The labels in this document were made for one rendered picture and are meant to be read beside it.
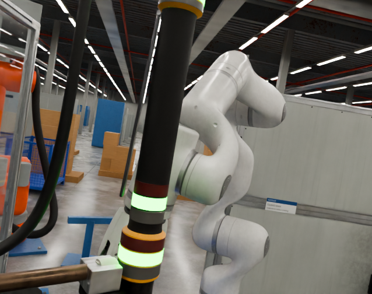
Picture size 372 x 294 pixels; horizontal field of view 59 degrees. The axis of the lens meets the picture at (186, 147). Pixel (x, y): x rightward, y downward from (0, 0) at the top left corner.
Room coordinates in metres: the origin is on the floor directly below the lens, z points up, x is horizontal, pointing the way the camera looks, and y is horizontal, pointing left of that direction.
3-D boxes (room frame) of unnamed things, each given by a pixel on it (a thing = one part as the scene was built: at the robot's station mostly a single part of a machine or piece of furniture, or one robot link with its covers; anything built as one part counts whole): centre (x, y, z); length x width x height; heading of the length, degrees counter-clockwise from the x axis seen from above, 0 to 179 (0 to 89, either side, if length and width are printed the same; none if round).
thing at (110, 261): (0.30, 0.05, 1.53); 0.02 x 0.02 x 0.02; 37
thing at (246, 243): (0.98, -0.20, 1.31); 0.19 x 0.12 x 0.24; 65
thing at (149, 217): (0.32, 0.03, 1.58); 0.03 x 0.03 x 0.01
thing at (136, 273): (0.32, 0.03, 1.53); 0.04 x 0.04 x 0.01
